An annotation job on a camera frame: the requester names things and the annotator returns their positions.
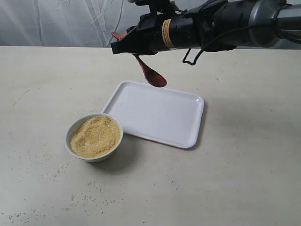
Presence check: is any brown granular powder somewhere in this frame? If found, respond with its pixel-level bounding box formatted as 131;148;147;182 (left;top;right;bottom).
70;115;122;158

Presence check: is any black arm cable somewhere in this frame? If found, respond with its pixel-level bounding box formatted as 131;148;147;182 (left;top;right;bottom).
182;23;257;66

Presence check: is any white ceramic bowl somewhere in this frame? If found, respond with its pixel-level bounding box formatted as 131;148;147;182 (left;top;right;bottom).
65;113;124;162

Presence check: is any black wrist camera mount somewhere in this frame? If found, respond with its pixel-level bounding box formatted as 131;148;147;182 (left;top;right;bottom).
128;0;182;16

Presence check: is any dark brown wooden spoon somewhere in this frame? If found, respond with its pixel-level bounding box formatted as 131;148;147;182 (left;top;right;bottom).
111;28;167;88

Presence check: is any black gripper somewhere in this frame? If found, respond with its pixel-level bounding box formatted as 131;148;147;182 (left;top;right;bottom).
111;14;200;55

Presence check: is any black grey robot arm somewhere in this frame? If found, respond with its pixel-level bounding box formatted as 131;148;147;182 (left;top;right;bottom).
111;0;301;55

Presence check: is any white wrinkled backdrop curtain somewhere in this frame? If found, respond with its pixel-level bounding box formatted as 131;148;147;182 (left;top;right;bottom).
0;0;149;48

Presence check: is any white rectangular plastic tray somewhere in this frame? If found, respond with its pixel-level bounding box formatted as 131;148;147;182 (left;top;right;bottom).
102;81;205;149

